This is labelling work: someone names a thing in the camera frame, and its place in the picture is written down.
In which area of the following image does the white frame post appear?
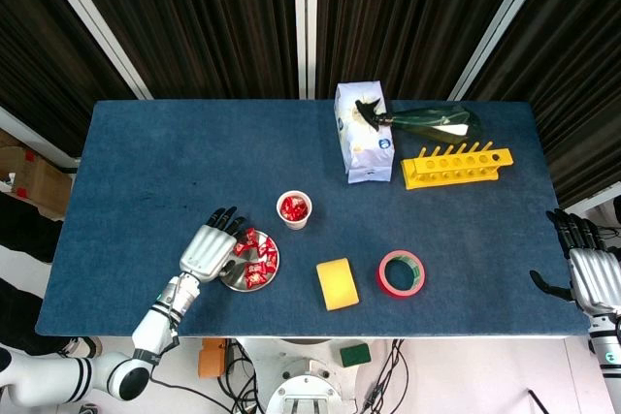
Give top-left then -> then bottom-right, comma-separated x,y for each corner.
293,0 -> 319,100
29,0 -> 155,101
448,0 -> 562,101

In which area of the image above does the yellow test tube rack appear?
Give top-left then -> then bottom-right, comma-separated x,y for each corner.
400,141 -> 514,191

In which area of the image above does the person in black trousers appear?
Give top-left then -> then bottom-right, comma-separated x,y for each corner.
0,190 -> 104,361

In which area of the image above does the orange box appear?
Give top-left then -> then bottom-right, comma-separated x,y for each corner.
197,337 -> 229,380

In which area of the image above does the black rod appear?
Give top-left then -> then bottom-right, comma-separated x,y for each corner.
527,388 -> 549,414

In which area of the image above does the metal dish with candies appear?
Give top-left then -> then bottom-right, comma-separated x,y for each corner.
215,227 -> 281,293

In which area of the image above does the black cable bundle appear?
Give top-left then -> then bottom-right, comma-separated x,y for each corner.
357,338 -> 409,414
215,339 -> 267,414

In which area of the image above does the green foam block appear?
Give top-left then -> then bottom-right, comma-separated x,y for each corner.
339,342 -> 373,368

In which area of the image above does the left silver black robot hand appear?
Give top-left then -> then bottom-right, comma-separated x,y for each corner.
178,207 -> 249,284

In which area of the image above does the cardboard box with red tape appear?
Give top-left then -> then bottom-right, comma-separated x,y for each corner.
0,144 -> 74,216

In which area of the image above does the red tape roll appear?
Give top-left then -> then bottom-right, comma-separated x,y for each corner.
377,249 -> 427,298

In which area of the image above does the black pleated curtain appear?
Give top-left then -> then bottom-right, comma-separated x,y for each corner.
57,0 -> 298,100
463,0 -> 621,209
314,0 -> 535,101
0,0 -> 140,156

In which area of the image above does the yellow sponge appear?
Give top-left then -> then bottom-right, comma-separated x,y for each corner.
315,257 -> 361,312

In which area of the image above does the blue felt table cloth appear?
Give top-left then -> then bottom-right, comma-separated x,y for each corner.
34,99 -> 593,339

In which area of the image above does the white frame rail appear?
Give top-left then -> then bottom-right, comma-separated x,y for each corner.
0,106 -> 82,174
557,180 -> 621,214

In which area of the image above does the white blue tissue pack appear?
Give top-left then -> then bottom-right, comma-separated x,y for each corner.
333,80 -> 394,185

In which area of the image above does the white paper cup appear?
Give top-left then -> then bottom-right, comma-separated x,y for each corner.
275,189 -> 314,231

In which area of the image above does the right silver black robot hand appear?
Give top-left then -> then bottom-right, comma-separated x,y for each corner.
528,207 -> 621,317

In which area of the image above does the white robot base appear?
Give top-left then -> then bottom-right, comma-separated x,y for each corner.
235,335 -> 370,414

